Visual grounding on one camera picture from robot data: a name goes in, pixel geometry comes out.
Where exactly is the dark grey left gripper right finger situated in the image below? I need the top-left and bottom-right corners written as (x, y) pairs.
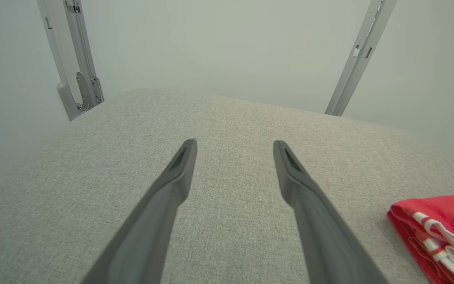
top-left (273, 140), bottom-right (389, 284)

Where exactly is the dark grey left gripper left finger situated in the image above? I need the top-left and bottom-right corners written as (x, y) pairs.
top-left (81, 138), bottom-right (198, 284)

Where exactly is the red white basketball jersey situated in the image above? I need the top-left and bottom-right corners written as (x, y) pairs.
top-left (387, 192), bottom-right (454, 284)

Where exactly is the dark grey metal bracket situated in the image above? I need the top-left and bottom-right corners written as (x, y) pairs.
top-left (325, 0), bottom-right (398, 117)

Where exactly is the grey metal frame with brackets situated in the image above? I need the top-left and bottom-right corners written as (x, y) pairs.
top-left (37, 0), bottom-right (105, 121)

